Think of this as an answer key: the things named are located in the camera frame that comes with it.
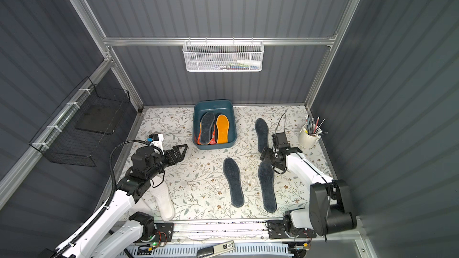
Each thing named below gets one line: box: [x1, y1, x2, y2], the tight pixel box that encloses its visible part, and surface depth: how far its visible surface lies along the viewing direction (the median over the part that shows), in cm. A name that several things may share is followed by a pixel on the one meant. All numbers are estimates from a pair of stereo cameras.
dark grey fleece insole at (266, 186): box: [258, 160, 277, 213], surface depth 87 cm
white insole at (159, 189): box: [149, 174, 175, 222], surface depth 82 cm
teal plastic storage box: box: [192, 99, 238, 150], surface depth 107 cm
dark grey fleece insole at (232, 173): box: [222, 157, 245, 208], surface depth 90 cm
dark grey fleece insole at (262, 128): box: [254, 118, 269, 154], surface depth 107 cm
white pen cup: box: [298, 123, 322, 148], surface depth 97 cm
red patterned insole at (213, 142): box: [209, 130, 217, 146], surface depth 104 cm
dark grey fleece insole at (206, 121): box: [199, 111, 215, 146], surface depth 107 cm
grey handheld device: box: [196, 240, 236, 258], surface depth 68 cm
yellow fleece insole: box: [216, 114, 230, 144], surface depth 107 cm
